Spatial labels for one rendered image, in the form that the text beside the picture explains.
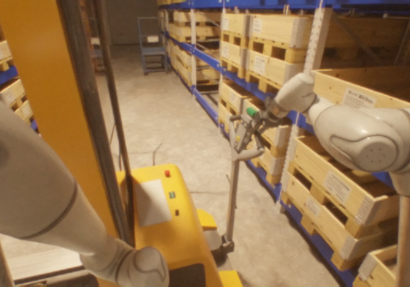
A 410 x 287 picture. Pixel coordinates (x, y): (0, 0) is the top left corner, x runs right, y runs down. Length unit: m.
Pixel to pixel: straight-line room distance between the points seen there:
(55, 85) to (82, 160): 0.25
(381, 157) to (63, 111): 0.77
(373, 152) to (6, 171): 0.51
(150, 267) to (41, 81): 0.57
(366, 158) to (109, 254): 0.66
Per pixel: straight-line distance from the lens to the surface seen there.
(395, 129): 0.54
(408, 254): 0.64
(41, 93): 0.79
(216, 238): 1.85
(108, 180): 0.91
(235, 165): 1.41
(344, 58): 2.47
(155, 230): 1.33
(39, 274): 2.09
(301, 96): 1.04
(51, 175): 0.31
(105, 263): 0.76
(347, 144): 0.50
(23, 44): 0.77
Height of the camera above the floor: 1.89
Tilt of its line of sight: 30 degrees down
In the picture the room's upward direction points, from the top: straight up
